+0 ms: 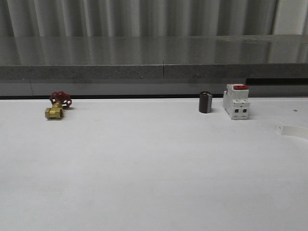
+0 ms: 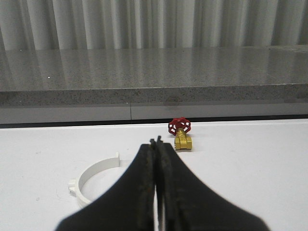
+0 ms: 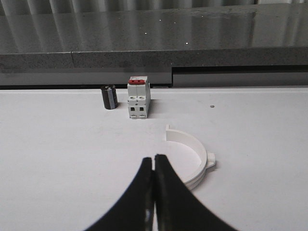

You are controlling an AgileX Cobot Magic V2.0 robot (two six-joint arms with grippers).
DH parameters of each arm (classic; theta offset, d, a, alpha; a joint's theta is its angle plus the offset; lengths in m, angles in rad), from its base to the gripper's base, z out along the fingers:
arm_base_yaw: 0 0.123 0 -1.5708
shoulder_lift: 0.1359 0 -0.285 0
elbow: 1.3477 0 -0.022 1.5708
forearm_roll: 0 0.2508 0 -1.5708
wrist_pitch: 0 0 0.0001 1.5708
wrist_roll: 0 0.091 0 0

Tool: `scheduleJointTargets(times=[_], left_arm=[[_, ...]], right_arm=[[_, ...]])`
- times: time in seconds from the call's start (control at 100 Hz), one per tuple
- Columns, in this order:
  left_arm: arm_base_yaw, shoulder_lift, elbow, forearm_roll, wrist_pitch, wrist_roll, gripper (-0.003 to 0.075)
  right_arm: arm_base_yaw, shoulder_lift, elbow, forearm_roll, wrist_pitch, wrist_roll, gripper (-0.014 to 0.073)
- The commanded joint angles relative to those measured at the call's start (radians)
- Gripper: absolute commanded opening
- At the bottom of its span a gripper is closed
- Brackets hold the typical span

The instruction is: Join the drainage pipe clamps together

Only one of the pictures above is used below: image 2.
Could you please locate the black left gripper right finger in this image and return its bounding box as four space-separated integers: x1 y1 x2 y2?
155 138 269 231

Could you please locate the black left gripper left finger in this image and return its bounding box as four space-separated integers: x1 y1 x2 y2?
56 140 155 231

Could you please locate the grey stone counter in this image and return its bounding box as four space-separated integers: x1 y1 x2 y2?
0 45 308 107

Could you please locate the white half pipe clamp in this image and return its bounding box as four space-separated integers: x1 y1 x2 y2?
68 152 120 208

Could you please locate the brass valve red handwheel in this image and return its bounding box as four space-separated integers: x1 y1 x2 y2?
168 117 193 150

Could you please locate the white pleated curtain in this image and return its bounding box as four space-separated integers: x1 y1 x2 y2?
0 0 308 51

